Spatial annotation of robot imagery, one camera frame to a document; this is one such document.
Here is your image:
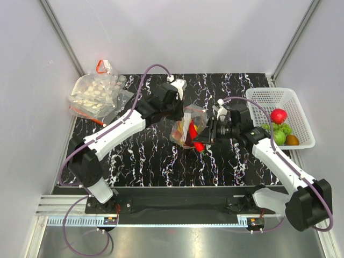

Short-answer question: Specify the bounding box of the brown kiwi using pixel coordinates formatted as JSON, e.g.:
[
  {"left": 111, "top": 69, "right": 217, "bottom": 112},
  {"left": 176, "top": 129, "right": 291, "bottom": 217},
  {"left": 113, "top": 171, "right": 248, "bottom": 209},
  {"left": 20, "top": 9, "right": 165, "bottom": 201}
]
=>
[{"left": 285, "top": 134, "right": 299, "bottom": 146}]

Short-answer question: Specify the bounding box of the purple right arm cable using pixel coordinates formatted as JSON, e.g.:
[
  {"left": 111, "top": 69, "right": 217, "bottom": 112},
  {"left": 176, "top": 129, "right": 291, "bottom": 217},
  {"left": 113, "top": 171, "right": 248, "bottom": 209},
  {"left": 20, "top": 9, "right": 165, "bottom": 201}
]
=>
[{"left": 219, "top": 96, "right": 335, "bottom": 233}]

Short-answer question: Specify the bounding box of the green grapes bunch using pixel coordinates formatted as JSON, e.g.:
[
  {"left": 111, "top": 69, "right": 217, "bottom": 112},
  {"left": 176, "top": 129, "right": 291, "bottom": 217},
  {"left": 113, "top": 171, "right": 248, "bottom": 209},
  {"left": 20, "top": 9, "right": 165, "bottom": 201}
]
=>
[{"left": 262, "top": 123, "right": 292, "bottom": 135}]

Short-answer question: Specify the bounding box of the watermelon slice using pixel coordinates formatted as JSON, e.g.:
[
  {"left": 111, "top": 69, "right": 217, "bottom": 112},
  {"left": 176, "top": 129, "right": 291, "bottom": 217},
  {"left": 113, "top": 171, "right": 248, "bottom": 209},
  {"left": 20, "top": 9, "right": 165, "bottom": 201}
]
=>
[{"left": 173, "top": 129, "right": 184, "bottom": 141}]

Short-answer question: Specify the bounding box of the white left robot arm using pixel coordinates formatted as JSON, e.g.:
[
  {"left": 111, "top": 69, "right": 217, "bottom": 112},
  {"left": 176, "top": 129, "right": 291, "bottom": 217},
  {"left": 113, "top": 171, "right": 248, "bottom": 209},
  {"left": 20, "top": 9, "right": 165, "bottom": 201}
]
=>
[{"left": 67, "top": 79, "right": 187, "bottom": 213}]

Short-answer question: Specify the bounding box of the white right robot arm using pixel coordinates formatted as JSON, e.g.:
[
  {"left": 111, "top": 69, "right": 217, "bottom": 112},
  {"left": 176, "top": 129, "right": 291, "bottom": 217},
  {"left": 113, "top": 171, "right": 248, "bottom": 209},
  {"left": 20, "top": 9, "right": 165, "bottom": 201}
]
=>
[{"left": 195, "top": 104, "right": 334, "bottom": 232}]

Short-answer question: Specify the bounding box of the white plastic basket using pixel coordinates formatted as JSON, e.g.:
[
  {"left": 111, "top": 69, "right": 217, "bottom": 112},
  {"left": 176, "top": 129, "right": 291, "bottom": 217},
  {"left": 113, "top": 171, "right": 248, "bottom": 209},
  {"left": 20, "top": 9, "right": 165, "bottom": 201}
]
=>
[{"left": 246, "top": 88, "right": 316, "bottom": 150}]

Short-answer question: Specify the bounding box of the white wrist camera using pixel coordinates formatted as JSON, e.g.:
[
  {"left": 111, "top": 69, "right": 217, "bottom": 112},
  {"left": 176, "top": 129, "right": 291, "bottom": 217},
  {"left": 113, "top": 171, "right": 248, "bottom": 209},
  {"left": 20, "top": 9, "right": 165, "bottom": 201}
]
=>
[
  {"left": 167, "top": 75, "right": 187, "bottom": 100},
  {"left": 212, "top": 99, "right": 228, "bottom": 122}
]

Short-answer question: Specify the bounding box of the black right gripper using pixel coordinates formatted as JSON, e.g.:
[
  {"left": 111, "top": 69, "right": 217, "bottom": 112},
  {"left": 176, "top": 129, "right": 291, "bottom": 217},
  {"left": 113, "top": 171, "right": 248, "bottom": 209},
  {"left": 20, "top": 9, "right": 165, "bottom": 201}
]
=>
[{"left": 193, "top": 116, "right": 240, "bottom": 145}]

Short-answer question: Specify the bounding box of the green cabbage ball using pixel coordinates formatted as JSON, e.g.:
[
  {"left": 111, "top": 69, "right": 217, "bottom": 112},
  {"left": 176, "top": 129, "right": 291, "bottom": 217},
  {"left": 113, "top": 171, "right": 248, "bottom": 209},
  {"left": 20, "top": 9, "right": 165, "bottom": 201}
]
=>
[{"left": 274, "top": 130, "right": 286, "bottom": 146}]

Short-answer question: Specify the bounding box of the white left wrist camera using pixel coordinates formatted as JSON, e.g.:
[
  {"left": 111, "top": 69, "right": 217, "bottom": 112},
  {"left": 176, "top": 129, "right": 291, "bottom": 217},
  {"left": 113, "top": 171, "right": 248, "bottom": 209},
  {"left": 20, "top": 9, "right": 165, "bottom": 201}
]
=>
[{"left": 167, "top": 75, "right": 187, "bottom": 100}]

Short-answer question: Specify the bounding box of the red chili pepper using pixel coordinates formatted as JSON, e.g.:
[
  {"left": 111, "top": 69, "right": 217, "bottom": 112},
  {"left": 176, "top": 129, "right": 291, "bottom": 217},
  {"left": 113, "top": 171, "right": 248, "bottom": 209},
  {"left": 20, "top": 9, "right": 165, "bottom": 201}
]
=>
[{"left": 189, "top": 120, "right": 205, "bottom": 155}]

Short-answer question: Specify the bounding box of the red apple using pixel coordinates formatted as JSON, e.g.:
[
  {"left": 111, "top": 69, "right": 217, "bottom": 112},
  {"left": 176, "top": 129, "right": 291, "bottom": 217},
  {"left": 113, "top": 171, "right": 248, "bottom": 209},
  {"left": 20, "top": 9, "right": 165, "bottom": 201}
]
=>
[{"left": 270, "top": 109, "right": 288, "bottom": 124}]

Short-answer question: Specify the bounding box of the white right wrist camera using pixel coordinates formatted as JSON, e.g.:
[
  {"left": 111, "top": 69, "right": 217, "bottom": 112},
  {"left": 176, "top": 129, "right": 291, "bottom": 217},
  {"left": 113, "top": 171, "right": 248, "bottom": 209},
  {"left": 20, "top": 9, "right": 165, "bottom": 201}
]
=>
[{"left": 212, "top": 99, "right": 228, "bottom": 122}]

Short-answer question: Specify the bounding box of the orange bag loop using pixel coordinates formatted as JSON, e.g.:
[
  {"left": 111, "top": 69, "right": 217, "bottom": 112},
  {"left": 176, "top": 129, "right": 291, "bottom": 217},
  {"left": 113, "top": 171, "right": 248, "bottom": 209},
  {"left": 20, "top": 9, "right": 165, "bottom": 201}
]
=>
[{"left": 96, "top": 60, "right": 112, "bottom": 74}]

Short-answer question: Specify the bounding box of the pile of spare bags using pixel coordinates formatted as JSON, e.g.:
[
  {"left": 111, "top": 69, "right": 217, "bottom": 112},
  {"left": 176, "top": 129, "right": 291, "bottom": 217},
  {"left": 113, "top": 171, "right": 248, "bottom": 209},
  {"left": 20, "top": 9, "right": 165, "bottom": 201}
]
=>
[{"left": 68, "top": 74, "right": 133, "bottom": 126}]

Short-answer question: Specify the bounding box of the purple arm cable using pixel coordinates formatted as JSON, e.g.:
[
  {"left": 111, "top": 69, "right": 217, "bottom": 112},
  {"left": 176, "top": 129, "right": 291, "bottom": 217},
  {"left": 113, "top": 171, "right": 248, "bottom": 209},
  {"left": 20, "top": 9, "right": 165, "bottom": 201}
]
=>
[
  {"left": 219, "top": 96, "right": 335, "bottom": 233},
  {"left": 58, "top": 63, "right": 174, "bottom": 255}
]

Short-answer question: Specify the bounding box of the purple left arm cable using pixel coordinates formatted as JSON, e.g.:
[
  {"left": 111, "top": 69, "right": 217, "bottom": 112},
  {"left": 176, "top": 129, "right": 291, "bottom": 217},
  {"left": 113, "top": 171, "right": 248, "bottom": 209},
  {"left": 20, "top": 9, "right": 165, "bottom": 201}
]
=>
[{"left": 58, "top": 63, "right": 174, "bottom": 255}]

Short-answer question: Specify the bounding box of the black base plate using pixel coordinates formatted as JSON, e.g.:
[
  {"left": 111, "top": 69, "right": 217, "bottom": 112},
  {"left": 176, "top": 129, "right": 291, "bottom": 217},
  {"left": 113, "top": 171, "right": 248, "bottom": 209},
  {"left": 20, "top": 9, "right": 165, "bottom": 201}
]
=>
[{"left": 85, "top": 186, "right": 270, "bottom": 214}]

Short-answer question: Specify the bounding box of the clear orange-zip bag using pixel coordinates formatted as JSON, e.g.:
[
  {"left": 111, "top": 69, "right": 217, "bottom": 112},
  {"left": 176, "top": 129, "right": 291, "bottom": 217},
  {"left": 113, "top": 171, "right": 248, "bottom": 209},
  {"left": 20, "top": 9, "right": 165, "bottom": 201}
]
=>
[{"left": 169, "top": 104, "right": 208, "bottom": 149}]

